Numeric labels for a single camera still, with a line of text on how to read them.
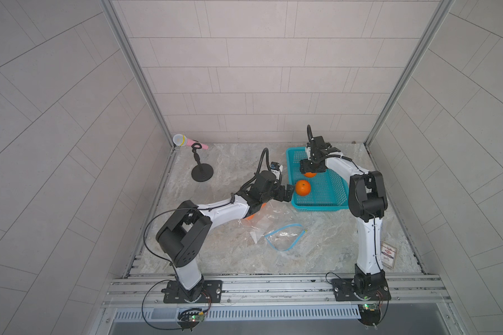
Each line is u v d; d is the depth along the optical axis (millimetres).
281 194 767
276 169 754
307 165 920
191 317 654
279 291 732
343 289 708
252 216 642
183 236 449
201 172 1022
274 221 863
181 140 821
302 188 922
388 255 786
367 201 576
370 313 683
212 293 707
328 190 986
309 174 963
